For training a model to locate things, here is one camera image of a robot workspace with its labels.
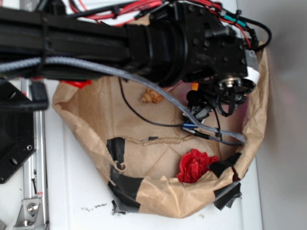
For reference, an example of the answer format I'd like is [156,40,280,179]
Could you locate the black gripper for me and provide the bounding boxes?
[185,14,260,119]

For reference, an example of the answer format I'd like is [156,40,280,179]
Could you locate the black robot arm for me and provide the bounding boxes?
[0,1,259,116]

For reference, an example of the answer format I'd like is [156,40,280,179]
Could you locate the brown spiral seashell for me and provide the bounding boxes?
[141,89,164,104]

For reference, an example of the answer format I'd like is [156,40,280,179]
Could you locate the brown paper bag tray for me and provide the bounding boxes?
[53,51,269,218]

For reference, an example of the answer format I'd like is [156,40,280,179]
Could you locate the red crumpled fabric flower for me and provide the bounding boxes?
[177,149,219,183]

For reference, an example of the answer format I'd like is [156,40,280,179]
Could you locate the grey braided cable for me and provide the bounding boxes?
[0,56,247,147]

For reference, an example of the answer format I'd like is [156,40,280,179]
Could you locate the thin black cable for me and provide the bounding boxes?
[118,78,192,127]

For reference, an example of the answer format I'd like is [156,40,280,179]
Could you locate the red and black wire bundle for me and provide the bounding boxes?
[67,0,273,51]

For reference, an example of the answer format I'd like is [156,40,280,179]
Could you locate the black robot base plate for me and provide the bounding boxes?
[0,82,48,184]

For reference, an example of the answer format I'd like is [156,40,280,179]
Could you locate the aluminium extrusion rail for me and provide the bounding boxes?
[20,79,50,230]

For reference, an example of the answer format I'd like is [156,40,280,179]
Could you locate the metal corner bracket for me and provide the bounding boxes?
[13,198,44,230]

